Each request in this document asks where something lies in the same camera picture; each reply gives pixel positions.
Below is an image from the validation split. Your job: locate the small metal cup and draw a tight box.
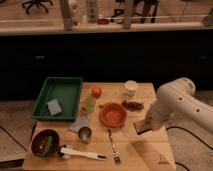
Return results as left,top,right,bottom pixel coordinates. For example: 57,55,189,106
78,127,92,144

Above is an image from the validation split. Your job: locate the green plastic tray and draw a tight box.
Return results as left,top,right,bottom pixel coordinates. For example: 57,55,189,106
32,77,83,122

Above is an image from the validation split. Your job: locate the green cucumber toy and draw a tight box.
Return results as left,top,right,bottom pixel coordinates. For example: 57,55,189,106
40,136,53,157

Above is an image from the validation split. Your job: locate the orange ceramic bowl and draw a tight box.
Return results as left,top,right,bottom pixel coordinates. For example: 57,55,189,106
99,103,127,128

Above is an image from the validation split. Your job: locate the wooden table leg post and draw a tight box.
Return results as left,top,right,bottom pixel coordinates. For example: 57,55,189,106
59,0,72,31

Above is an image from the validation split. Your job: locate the dark brown bowl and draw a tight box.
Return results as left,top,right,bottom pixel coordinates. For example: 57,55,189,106
31,129,59,157

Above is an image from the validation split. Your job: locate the grey cloth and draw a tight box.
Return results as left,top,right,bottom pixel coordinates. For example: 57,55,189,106
68,116,89,133

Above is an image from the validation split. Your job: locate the black floor cable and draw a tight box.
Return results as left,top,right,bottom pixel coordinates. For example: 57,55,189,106
165,125,213,151

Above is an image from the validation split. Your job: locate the red object on shelf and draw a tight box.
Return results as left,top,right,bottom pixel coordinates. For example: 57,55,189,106
98,18,109,25

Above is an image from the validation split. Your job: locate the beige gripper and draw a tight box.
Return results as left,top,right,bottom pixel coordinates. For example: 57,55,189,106
133,109,161,135

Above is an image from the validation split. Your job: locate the white handled brush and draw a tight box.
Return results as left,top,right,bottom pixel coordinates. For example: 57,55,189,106
59,146,107,160

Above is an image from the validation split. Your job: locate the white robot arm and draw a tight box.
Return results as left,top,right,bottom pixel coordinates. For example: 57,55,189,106
133,77,213,135

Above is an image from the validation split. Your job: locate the black office chair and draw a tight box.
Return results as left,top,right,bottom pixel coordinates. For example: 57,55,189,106
22,0,53,14

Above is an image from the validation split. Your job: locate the brown pine cone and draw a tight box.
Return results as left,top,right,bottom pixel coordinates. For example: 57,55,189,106
121,101,144,111

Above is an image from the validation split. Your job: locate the orange tomato toy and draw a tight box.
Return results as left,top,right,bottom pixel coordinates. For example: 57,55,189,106
91,87,102,98

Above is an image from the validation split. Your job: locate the grey blue sponge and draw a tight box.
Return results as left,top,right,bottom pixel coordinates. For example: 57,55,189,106
47,99,62,116

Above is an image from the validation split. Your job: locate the white paper cup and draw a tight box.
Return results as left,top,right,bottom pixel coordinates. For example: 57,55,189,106
124,80,138,98

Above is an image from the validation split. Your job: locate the metal fork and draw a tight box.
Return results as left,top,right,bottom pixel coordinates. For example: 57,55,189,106
108,129,121,165

